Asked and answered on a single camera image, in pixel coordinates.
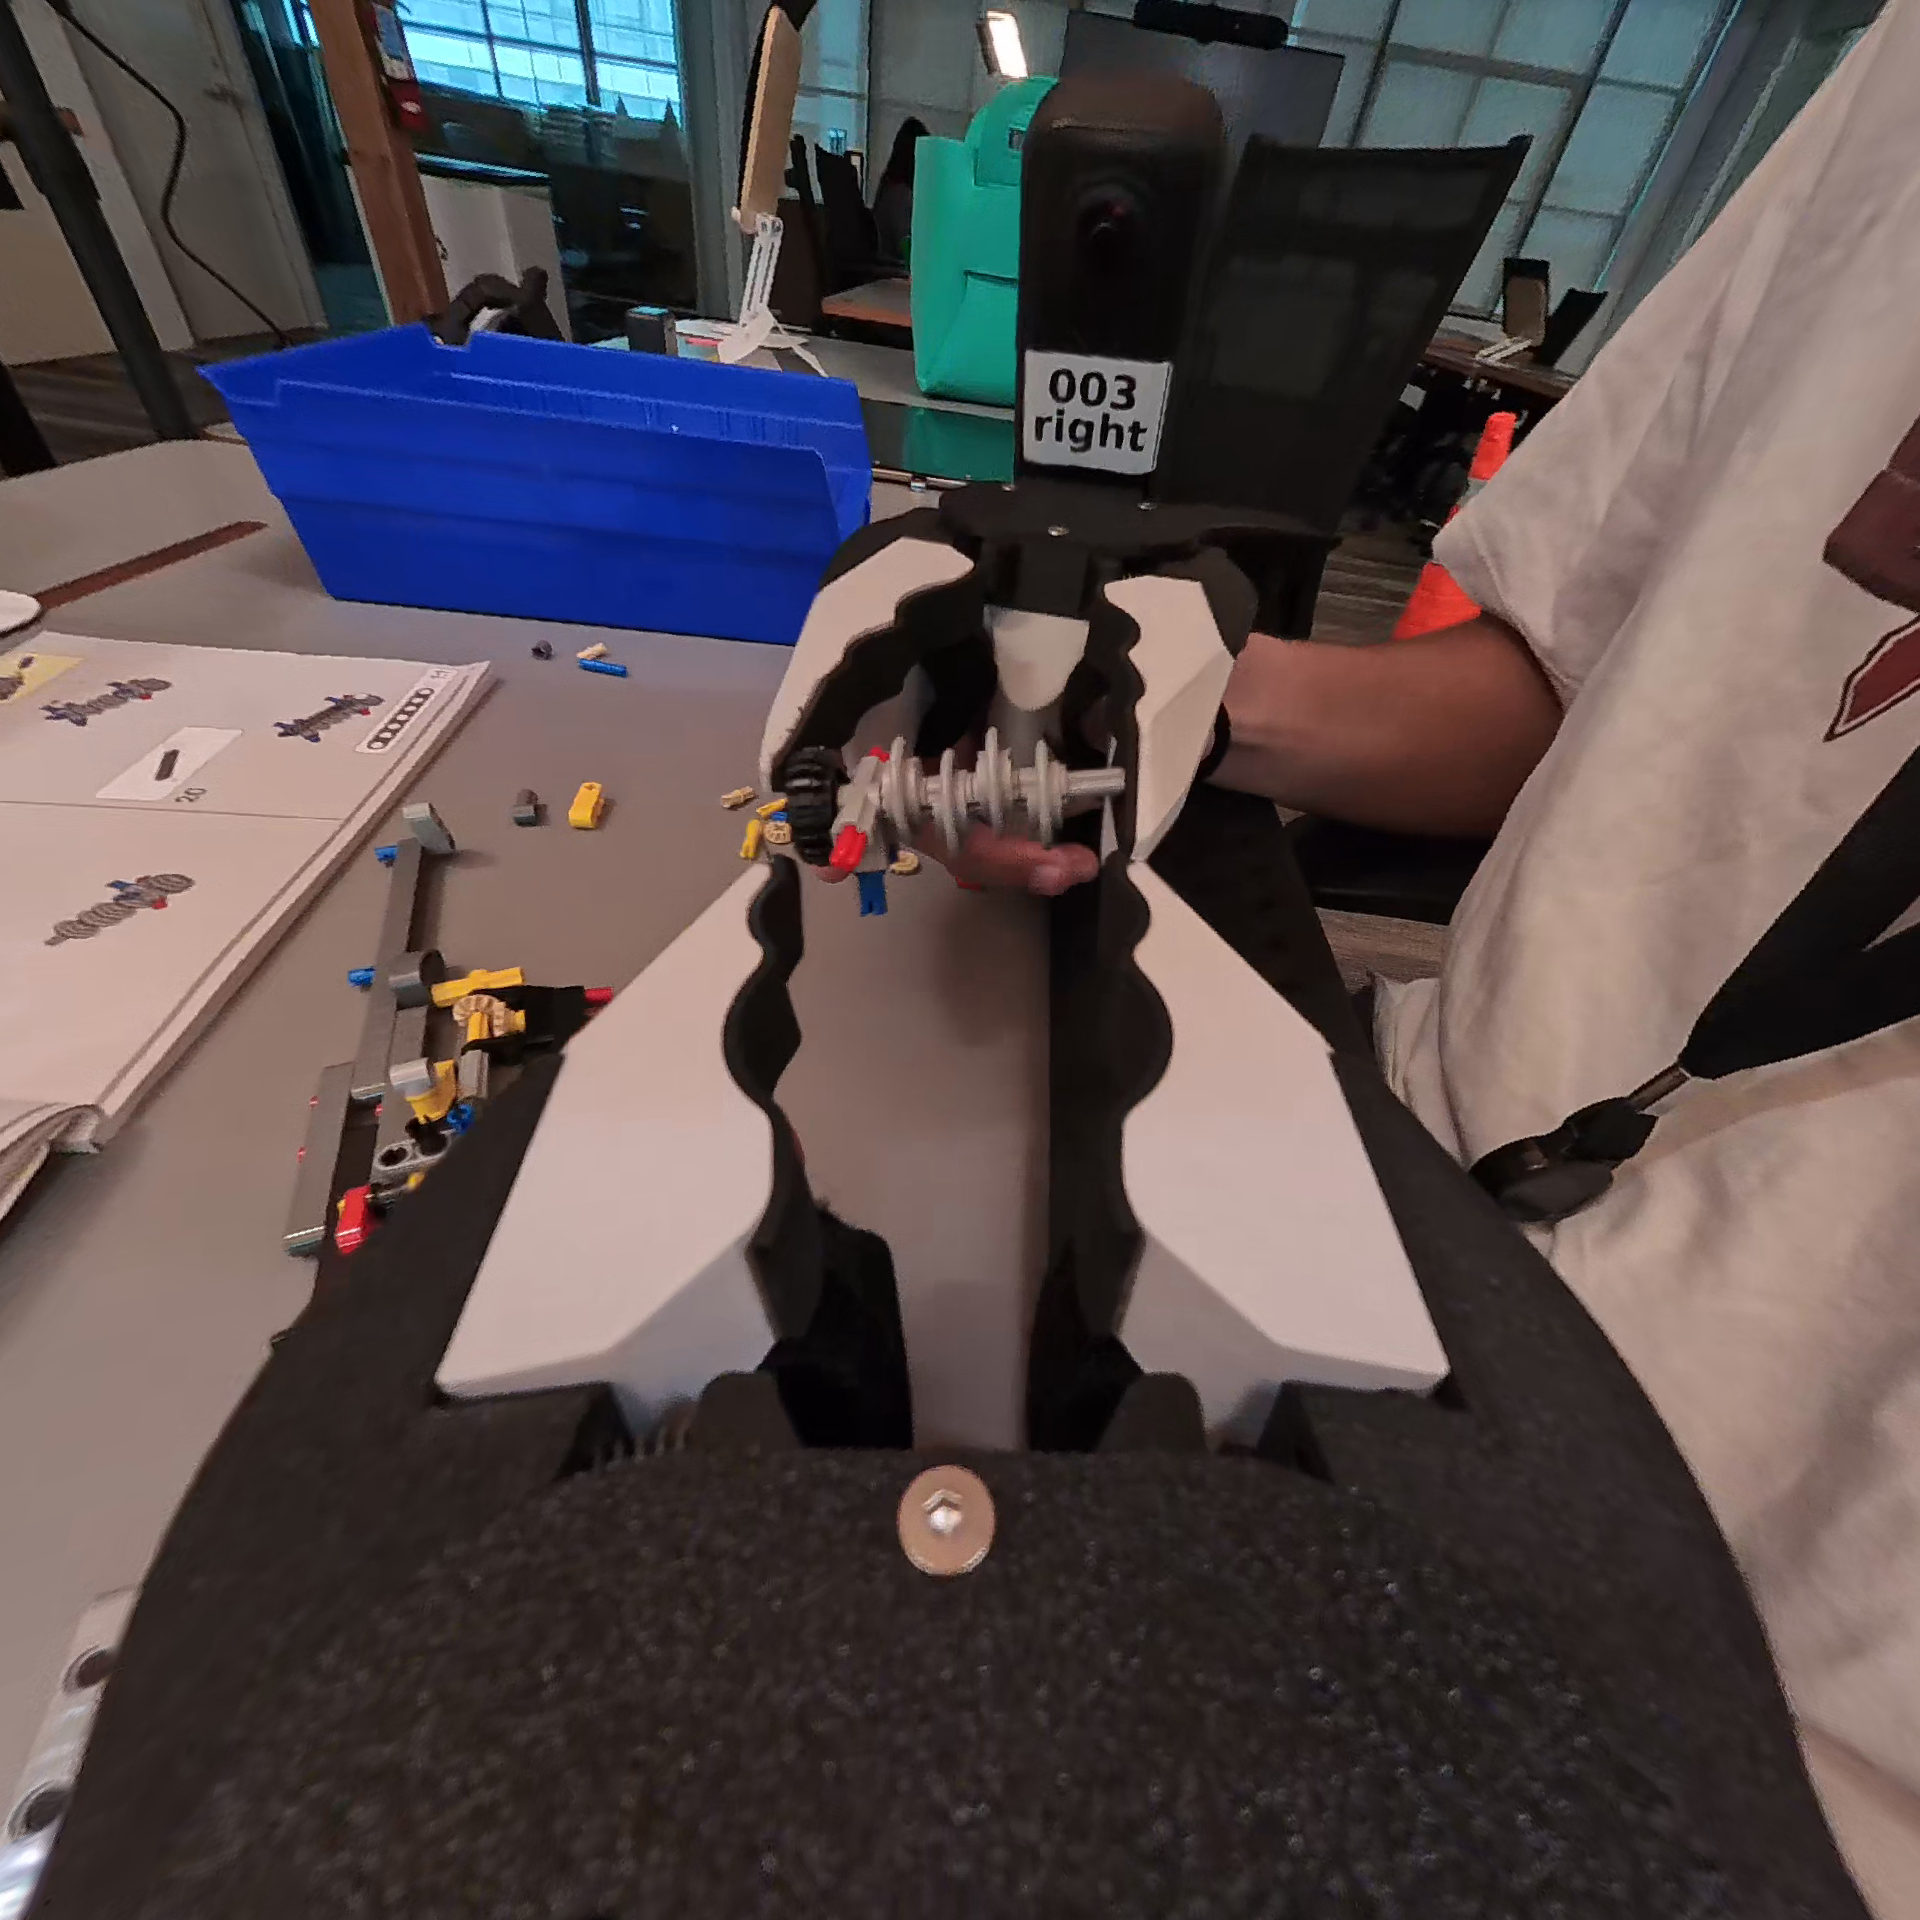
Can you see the person's right hand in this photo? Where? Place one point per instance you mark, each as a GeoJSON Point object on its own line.
{"type": "Point", "coordinates": [1021, 867]}

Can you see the open instruction booklet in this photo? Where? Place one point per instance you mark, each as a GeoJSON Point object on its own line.
{"type": "Point", "coordinates": [181, 840]}

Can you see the black metal pole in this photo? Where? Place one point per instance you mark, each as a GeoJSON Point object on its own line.
{"type": "Point", "coordinates": [89, 224]}

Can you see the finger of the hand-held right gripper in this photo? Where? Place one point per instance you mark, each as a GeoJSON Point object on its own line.
{"type": "Point", "coordinates": [840, 644]}
{"type": "Point", "coordinates": [1178, 691]}

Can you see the scattered lego pins and connectors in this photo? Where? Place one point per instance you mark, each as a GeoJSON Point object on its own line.
{"type": "Point", "coordinates": [758, 818]}

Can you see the wooden post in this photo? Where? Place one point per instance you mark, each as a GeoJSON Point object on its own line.
{"type": "Point", "coordinates": [375, 166]}

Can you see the white t-shirt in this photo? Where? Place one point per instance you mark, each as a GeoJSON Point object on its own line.
{"type": "Point", "coordinates": [1725, 750]}

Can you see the yellow lego liftarm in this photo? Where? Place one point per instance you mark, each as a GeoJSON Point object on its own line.
{"type": "Point", "coordinates": [585, 806]}

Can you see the blue plastic bin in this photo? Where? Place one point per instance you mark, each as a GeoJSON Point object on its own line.
{"type": "Point", "coordinates": [570, 481]}

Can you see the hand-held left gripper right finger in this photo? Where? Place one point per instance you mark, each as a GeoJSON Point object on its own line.
{"type": "Point", "coordinates": [1276, 1201]}

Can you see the long dark lego chassis assembly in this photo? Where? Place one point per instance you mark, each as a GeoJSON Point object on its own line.
{"type": "Point", "coordinates": [398, 975]}

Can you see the person's right forearm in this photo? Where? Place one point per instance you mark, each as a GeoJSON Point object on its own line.
{"type": "Point", "coordinates": [1382, 735]}

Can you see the grey perforated metal bracket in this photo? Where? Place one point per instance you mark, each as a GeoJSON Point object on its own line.
{"type": "Point", "coordinates": [60, 1724]}

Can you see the red fire extinguisher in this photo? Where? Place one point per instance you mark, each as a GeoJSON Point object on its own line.
{"type": "Point", "coordinates": [398, 67]}

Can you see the teal tote bag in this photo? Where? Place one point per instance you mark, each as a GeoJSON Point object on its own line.
{"type": "Point", "coordinates": [968, 255]}

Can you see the orange traffic cone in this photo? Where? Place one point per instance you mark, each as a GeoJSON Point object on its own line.
{"type": "Point", "coordinates": [1447, 585]}

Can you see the grey lego gear shaft assembly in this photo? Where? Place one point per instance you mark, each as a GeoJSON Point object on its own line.
{"type": "Point", "coordinates": [960, 786]}

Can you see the white desk stand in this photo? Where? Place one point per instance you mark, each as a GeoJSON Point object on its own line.
{"type": "Point", "coordinates": [773, 194]}

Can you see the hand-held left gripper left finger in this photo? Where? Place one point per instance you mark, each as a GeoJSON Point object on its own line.
{"type": "Point", "coordinates": [630, 1201]}

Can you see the black office chair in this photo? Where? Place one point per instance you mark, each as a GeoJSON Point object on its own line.
{"type": "Point", "coordinates": [1349, 299]}

